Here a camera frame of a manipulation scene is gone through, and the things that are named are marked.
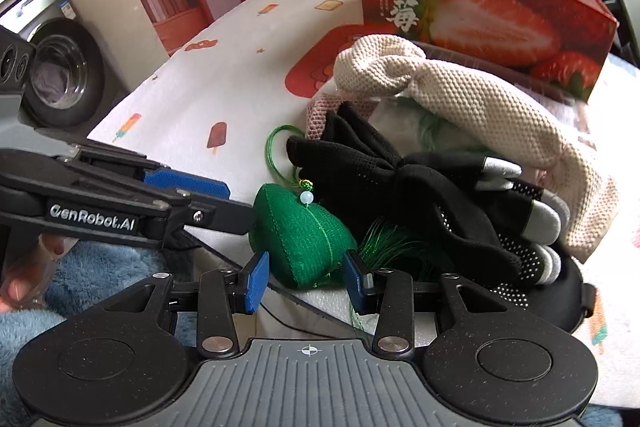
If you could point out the clear plastic bag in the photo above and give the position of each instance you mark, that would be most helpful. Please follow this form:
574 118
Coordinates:
430 127

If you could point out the strawberry printed red box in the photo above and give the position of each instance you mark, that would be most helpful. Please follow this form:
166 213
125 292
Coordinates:
475 17

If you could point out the person's left hand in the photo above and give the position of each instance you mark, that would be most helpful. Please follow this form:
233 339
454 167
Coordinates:
20 289

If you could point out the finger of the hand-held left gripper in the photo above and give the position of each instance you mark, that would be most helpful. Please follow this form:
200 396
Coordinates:
220 214
190 184

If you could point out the green fabric sachet with tassel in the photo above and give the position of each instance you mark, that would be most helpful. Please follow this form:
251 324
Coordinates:
300 242

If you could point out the knotted black dotted gloves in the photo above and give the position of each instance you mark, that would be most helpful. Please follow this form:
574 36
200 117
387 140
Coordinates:
425 197

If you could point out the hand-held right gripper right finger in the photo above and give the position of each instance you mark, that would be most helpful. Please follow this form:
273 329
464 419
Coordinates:
353 282

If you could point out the pink knit cloth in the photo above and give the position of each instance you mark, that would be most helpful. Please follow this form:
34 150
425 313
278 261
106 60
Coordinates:
315 117

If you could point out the beige mesh cloth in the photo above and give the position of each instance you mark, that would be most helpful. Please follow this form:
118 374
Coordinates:
500 107

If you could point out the grey washing machine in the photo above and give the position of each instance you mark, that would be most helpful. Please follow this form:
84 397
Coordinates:
65 72

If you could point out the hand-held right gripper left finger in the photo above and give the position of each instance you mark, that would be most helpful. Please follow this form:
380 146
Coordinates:
255 282

